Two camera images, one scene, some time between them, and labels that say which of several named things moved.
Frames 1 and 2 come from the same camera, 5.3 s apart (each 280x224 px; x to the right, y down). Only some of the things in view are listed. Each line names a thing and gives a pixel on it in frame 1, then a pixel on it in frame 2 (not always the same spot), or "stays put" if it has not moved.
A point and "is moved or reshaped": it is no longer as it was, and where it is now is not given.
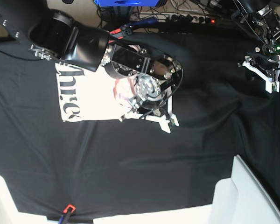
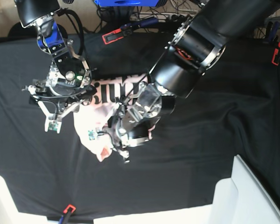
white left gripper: [164, 115] -> [55, 104]
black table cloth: [106, 168] stays put
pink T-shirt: [87, 95] is moved or reshaped
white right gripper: [266, 68] -> [124, 132]
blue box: [127, 3] stays put
